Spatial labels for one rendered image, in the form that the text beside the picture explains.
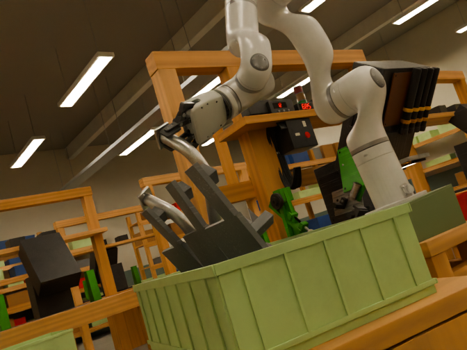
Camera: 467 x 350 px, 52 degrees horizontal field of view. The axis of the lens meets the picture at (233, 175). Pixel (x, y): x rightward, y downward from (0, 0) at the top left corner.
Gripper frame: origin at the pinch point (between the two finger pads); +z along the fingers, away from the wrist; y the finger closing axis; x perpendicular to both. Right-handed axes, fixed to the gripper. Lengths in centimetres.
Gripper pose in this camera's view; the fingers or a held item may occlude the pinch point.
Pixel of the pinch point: (171, 137)
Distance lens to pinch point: 110.8
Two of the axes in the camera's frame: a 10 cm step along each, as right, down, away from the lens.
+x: 7.0, 3.9, -6.0
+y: -1.3, -7.5, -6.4
